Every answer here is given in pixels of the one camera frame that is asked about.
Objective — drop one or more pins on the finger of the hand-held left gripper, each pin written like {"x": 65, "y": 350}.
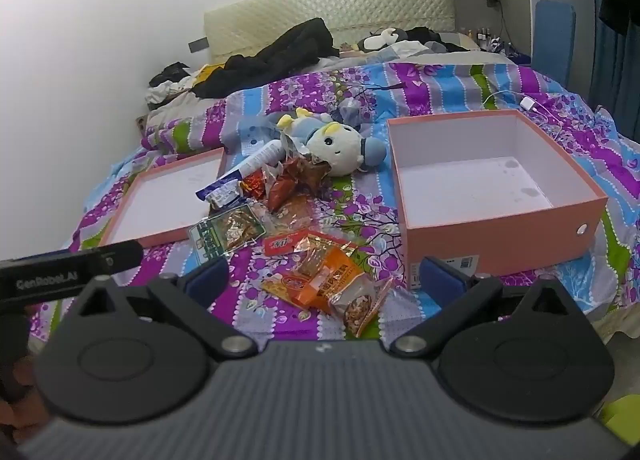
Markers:
{"x": 117, "y": 256}

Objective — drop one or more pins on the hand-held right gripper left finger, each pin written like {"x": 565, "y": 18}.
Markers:
{"x": 209, "y": 276}

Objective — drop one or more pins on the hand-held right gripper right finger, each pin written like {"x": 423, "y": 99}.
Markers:
{"x": 439, "y": 276}

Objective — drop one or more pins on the green-edged clear snack packet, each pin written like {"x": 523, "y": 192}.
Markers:
{"x": 227, "y": 232}

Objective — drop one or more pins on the red white small packet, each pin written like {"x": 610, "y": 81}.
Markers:
{"x": 280, "y": 243}

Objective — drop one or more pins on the clear packet of nuts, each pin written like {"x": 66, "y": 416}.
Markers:
{"x": 362, "y": 310}

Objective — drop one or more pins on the blue white snack packet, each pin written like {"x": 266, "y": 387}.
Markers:
{"x": 220, "y": 192}

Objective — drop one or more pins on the pink cardboard box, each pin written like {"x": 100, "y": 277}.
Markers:
{"x": 500, "y": 210}

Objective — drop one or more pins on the small red snack packet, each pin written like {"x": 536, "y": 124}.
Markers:
{"x": 253, "y": 184}

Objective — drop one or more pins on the dark red snack packet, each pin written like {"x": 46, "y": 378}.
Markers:
{"x": 282, "y": 194}

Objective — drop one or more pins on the large orange snack packet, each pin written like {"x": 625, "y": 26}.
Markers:
{"x": 325, "y": 282}

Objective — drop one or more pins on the clear orange-tinted snack packet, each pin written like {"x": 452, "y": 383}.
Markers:
{"x": 325, "y": 246}

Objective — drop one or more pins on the clear crinkled snack packet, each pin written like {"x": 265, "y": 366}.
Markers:
{"x": 271, "y": 175}

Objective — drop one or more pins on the clear packet of brown snacks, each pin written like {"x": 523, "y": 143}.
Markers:
{"x": 305, "y": 167}

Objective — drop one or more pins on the person's left hand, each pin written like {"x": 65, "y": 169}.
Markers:
{"x": 17, "y": 390}

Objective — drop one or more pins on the pink box lid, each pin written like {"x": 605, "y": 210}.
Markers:
{"x": 165, "y": 195}

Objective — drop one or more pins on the floral striped quilt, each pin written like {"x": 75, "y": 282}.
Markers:
{"x": 350, "y": 210}

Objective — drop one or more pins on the white tube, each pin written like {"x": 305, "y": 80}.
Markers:
{"x": 257, "y": 157}

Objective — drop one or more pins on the clear bag with blue dots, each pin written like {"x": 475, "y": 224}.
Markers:
{"x": 255, "y": 135}

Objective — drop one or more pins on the blue and white plush doll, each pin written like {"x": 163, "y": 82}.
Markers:
{"x": 332, "y": 145}

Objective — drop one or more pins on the pile of clothes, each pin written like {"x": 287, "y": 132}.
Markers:
{"x": 167, "y": 82}

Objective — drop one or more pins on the grey plastic bag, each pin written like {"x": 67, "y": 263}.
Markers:
{"x": 352, "y": 112}

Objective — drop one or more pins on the yellow cloth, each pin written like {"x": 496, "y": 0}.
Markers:
{"x": 207, "y": 74}

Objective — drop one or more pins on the grey bed sheet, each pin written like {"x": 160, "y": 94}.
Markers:
{"x": 475, "y": 56}

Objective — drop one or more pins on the folded light clothes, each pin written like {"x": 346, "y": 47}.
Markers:
{"x": 425, "y": 47}

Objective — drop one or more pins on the black jacket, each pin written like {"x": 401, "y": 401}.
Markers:
{"x": 280, "y": 57}

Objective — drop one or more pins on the yellow-green object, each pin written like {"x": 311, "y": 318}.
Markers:
{"x": 625, "y": 415}

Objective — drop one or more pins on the row of small bottles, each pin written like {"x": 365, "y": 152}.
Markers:
{"x": 485, "y": 36}

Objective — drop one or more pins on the blue padded board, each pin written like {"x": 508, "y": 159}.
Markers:
{"x": 552, "y": 40}

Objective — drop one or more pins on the blue curtain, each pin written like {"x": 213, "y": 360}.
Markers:
{"x": 617, "y": 75}

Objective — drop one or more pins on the cream padded headboard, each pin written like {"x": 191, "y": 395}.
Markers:
{"x": 350, "y": 0}

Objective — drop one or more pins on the grey wall outlet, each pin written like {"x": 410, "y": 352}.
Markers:
{"x": 197, "y": 45}

